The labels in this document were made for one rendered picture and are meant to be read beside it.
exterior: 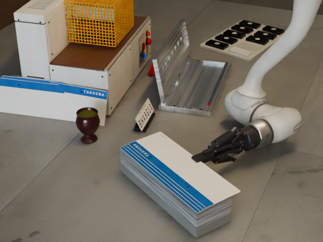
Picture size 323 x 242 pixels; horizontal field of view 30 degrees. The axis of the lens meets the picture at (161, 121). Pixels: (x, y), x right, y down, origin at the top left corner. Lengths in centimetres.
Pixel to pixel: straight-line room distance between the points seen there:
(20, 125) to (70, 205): 53
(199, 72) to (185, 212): 97
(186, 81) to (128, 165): 67
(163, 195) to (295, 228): 39
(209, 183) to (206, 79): 82
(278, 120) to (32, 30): 93
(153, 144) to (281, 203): 44
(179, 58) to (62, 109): 56
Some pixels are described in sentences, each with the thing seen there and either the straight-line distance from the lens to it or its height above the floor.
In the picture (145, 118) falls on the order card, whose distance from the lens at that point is 221.
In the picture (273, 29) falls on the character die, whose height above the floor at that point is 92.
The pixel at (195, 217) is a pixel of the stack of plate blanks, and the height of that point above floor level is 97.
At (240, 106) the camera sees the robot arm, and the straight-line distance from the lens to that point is 211.
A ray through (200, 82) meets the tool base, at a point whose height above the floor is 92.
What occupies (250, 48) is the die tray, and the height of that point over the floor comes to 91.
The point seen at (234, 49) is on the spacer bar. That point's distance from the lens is 279.
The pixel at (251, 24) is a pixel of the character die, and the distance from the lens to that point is 309.
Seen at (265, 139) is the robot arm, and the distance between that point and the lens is 199.
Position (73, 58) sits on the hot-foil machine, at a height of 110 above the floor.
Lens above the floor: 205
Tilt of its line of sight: 31 degrees down
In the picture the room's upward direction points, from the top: straight up
